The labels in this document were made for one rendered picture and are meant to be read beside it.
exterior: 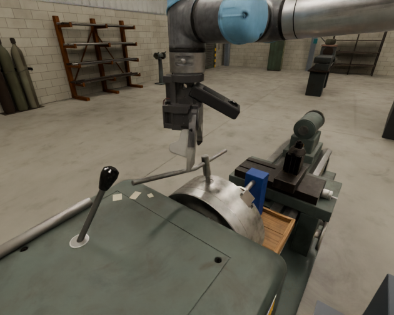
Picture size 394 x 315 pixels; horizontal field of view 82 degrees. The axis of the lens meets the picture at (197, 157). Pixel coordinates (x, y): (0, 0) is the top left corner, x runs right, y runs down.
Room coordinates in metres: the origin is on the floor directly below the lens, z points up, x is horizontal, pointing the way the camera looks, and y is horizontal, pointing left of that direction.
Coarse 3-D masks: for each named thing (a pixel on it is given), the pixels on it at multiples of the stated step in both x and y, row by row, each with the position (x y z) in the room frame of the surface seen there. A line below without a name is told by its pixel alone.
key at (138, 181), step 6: (222, 150) 0.64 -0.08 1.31; (216, 156) 0.60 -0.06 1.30; (204, 162) 0.56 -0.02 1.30; (186, 168) 0.52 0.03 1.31; (192, 168) 0.53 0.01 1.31; (198, 168) 0.54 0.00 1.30; (162, 174) 0.46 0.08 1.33; (168, 174) 0.47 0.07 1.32; (174, 174) 0.48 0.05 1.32; (132, 180) 0.41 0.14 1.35; (138, 180) 0.41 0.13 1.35; (144, 180) 0.42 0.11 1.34; (150, 180) 0.43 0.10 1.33
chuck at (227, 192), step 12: (192, 180) 0.62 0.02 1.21; (204, 180) 0.58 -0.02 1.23; (216, 180) 0.57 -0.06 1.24; (216, 192) 0.51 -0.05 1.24; (228, 192) 0.52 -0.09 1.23; (240, 192) 0.53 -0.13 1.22; (228, 204) 0.48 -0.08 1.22; (240, 204) 0.50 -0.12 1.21; (252, 204) 0.52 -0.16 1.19; (240, 216) 0.46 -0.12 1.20; (252, 216) 0.48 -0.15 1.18; (252, 228) 0.46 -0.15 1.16; (264, 228) 0.50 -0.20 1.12; (252, 240) 0.44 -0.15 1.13
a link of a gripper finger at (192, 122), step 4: (192, 116) 0.47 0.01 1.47; (196, 116) 0.48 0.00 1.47; (192, 120) 0.47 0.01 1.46; (196, 120) 0.48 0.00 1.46; (188, 124) 0.46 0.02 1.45; (192, 124) 0.46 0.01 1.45; (196, 124) 0.48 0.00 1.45; (192, 128) 0.46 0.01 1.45; (196, 128) 0.48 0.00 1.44; (188, 132) 0.46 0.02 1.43; (192, 132) 0.45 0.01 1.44; (188, 136) 0.46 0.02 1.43; (192, 136) 0.45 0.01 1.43; (188, 140) 0.45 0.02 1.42; (192, 140) 0.45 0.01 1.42; (188, 144) 0.45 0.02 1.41; (192, 144) 0.45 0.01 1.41
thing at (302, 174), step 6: (306, 168) 1.02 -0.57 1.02; (282, 174) 0.95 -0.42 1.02; (288, 174) 0.95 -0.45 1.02; (300, 174) 0.95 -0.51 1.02; (276, 180) 0.91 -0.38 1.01; (282, 180) 0.90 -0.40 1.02; (288, 180) 0.90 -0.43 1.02; (294, 180) 0.90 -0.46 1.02; (300, 180) 0.94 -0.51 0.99; (276, 186) 0.91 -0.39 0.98; (282, 186) 0.89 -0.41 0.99; (288, 186) 0.88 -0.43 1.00; (294, 186) 0.86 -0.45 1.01
